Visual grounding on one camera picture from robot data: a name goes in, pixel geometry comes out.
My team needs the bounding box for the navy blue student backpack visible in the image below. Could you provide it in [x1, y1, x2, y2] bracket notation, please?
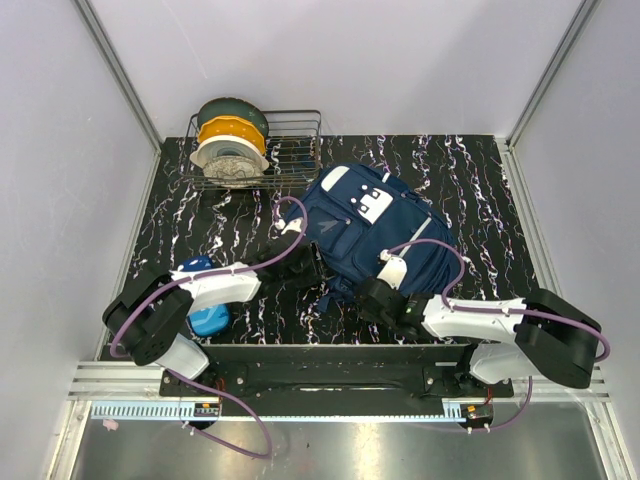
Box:
[300, 163, 460, 313]

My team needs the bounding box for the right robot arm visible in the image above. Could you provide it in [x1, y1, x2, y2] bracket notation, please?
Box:
[356, 278, 609, 397]

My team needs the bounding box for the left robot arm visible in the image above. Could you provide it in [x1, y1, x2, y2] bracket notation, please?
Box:
[102, 238, 328, 396]

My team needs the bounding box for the blue dinosaur pencil case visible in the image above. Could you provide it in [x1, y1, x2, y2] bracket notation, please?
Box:
[177, 255, 231, 338]

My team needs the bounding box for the grey speckled plate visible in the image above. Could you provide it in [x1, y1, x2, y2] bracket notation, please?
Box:
[203, 156, 264, 189]

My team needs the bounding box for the white plate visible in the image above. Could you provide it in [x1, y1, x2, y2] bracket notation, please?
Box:
[189, 135, 269, 171]

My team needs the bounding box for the yellow plate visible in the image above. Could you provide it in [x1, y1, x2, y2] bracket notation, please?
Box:
[197, 115, 266, 153]

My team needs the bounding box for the dark green plate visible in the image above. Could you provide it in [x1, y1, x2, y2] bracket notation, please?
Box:
[197, 97, 269, 137]

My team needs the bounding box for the wire dish rack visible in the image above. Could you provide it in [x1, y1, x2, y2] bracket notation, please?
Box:
[178, 110, 322, 191]

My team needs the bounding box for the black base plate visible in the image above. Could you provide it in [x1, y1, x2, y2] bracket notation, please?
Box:
[99, 342, 521, 419]

